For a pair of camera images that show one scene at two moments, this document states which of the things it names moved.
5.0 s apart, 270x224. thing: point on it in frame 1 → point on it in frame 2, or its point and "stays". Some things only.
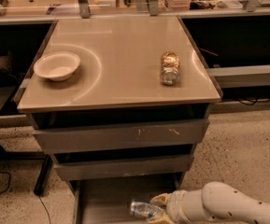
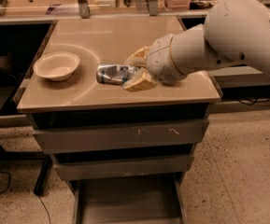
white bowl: (57, 65) stays
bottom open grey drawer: (106, 201) stays
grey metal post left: (83, 3) stays
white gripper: (174, 206) → (160, 60)
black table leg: (44, 175) stays
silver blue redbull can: (141, 209) → (115, 74)
